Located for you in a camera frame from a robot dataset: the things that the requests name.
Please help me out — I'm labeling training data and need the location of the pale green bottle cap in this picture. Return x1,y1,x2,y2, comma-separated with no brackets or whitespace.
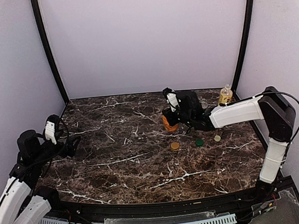
214,135,221,142

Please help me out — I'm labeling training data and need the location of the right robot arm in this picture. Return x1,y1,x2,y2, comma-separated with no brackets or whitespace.
162,86,296,184

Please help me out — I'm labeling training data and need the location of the coffee bottle green cap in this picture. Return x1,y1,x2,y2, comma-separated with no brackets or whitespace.
201,101,208,109

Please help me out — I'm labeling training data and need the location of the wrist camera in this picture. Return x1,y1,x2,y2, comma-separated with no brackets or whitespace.
43,114,63,145
163,88,179,112

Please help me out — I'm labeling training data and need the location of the gold bottle cap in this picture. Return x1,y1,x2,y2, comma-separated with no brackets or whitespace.
170,142,180,151

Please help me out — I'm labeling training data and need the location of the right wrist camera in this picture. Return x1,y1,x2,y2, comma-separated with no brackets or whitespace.
163,88,179,112

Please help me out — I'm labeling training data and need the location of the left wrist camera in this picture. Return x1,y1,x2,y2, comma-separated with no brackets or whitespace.
43,114,63,145

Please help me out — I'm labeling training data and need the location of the right black corner post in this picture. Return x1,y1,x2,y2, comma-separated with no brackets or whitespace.
232,0,254,93

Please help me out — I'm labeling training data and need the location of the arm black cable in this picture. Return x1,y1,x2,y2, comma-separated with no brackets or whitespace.
8,117,73,187
226,89,299,148

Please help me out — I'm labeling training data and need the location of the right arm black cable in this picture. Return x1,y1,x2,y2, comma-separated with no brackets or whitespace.
226,89,299,148

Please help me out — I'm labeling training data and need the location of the orange juice bottle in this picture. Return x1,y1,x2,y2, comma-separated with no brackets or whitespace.
162,115,178,132

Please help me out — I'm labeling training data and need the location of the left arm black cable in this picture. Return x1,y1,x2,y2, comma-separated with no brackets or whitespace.
8,117,73,187

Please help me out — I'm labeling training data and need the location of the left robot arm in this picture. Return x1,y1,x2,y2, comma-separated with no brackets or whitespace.
0,130,81,224

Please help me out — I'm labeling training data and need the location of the green tea bottle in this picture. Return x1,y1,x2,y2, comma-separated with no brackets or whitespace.
218,83,233,105

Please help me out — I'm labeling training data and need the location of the black corner post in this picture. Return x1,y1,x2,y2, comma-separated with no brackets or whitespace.
30,0,69,105
232,0,254,93

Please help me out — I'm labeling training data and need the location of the dark green bottle cap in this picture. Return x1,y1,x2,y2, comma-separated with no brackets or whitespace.
195,138,204,147

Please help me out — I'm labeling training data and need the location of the left black corner post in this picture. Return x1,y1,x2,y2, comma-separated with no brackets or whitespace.
30,0,69,105

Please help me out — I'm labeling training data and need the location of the black front frame rail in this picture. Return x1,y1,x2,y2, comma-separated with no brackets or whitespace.
38,185,280,224

